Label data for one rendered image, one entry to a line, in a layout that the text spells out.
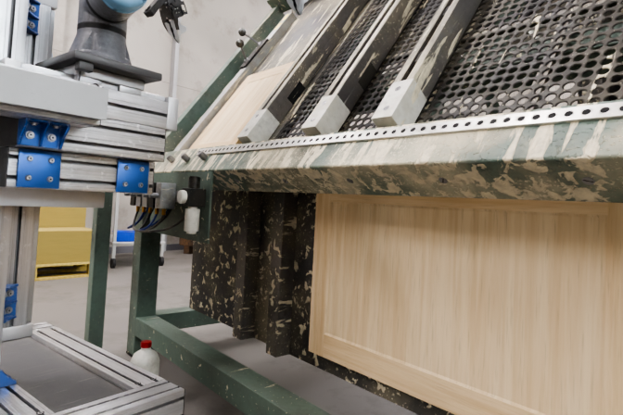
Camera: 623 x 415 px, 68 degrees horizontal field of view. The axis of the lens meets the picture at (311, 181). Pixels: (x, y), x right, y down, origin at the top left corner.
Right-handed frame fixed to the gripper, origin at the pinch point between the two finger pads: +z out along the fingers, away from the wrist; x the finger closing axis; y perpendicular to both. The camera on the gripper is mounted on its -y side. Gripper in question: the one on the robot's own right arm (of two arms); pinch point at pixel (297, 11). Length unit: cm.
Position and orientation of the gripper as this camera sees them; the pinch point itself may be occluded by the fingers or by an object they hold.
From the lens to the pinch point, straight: 153.0
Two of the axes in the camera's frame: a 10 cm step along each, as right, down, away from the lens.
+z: 2.4, 9.1, 3.2
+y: 5.8, -4.0, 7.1
